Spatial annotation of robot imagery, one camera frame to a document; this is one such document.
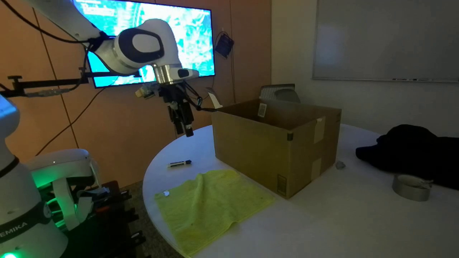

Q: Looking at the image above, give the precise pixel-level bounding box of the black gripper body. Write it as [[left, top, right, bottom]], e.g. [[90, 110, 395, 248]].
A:
[[157, 81, 193, 114]]

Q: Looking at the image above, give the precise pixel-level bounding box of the black marker pen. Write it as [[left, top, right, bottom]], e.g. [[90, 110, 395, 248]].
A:
[[169, 159, 193, 169]]

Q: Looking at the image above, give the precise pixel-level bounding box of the yellow microfiber towel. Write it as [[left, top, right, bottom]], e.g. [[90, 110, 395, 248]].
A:
[[153, 167, 278, 258]]

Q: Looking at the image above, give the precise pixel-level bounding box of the open cardboard box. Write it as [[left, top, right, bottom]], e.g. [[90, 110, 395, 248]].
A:
[[206, 91, 342, 200]]

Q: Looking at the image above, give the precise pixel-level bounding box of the grey chair backrest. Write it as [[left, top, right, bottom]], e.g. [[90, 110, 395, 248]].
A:
[[258, 83, 302, 104]]

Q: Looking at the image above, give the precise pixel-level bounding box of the black clothing pile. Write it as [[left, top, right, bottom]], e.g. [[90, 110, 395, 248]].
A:
[[354, 123, 459, 190]]

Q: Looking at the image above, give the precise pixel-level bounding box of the grey tape roll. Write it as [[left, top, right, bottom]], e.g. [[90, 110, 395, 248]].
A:
[[391, 173, 434, 202]]

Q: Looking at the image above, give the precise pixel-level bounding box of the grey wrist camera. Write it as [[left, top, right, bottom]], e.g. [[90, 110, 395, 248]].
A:
[[133, 84, 160, 100]]

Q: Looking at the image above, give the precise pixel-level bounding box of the wall-mounted TV monitor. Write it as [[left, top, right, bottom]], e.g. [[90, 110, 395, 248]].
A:
[[70, 0, 216, 90]]

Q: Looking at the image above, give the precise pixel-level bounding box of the black wall-mounted device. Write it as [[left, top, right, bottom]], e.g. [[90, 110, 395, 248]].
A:
[[213, 31, 236, 58]]

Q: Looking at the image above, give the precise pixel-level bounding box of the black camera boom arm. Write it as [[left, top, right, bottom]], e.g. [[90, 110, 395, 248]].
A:
[[0, 70, 93, 100]]

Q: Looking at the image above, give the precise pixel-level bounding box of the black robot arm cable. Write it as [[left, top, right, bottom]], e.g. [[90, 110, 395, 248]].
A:
[[1, 0, 97, 47]]

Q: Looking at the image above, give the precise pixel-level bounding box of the wall whiteboard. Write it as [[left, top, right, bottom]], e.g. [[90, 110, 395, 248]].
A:
[[312, 0, 459, 86]]

